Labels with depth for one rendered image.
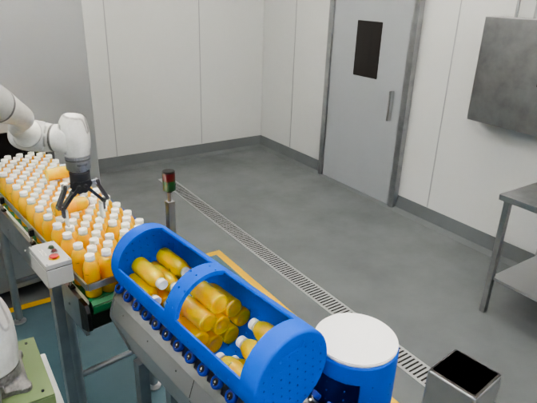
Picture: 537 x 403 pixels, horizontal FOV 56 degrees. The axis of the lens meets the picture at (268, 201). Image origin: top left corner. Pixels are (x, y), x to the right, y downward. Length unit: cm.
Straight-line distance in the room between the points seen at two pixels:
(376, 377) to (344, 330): 19
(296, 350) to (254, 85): 587
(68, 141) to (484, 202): 372
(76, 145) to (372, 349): 124
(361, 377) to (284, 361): 33
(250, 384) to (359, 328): 53
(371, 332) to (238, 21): 553
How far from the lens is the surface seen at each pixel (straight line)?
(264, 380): 141
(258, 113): 720
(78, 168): 197
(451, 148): 492
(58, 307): 230
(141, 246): 206
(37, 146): 198
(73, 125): 192
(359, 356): 168
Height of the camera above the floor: 209
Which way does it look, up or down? 23 degrees down
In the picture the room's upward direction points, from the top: 2 degrees clockwise
